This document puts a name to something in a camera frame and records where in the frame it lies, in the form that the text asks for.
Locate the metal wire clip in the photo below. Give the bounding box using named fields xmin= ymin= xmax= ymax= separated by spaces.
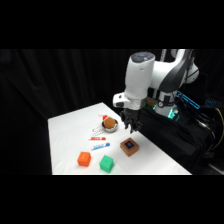
xmin=91 ymin=125 xmax=105 ymax=135

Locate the blue marker pen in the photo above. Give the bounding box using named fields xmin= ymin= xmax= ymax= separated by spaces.
xmin=91 ymin=142 xmax=111 ymax=151

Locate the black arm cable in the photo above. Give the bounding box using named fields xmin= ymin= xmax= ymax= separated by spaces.
xmin=185 ymin=49 xmax=198 ymax=83

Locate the yellow cable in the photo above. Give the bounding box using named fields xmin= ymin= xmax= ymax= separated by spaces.
xmin=215 ymin=107 xmax=224 ymax=152

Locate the green base light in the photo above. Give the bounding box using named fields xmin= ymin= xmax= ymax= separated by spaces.
xmin=146 ymin=101 xmax=181 ymax=122

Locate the blue lit strip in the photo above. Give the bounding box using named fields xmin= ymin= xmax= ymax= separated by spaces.
xmin=177 ymin=90 xmax=202 ymax=111

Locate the red marker pen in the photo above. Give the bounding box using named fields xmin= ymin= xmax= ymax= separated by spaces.
xmin=88 ymin=135 xmax=107 ymax=141

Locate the brown wooden block blue button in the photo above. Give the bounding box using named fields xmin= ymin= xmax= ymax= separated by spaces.
xmin=119 ymin=137 xmax=141 ymax=158

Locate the white vertical pole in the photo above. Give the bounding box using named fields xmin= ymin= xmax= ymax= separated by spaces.
xmin=159 ymin=49 xmax=167 ymax=62

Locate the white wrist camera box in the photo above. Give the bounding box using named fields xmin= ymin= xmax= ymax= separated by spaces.
xmin=112 ymin=92 xmax=129 ymax=109

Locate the black curtain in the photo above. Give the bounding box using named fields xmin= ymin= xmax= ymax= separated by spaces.
xmin=0 ymin=49 xmax=224 ymax=176

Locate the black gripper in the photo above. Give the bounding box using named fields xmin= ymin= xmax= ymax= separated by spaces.
xmin=119 ymin=107 xmax=145 ymax=135

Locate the green block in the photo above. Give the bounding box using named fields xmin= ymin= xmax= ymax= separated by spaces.
xmin=98 ymin=154 xmax=115 ymax=174

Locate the orange block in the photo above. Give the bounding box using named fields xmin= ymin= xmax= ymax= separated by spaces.
xmin=76 ymin=151 xmax=93 ymax=168

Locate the small metal bowl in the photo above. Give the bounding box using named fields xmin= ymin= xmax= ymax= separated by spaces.
xmin=100 ymin=119 xmax=120 ymax=134

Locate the black cloth covered stand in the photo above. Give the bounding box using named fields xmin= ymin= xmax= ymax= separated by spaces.
xmin=133 ymin=99 xmax=224 ymax=176

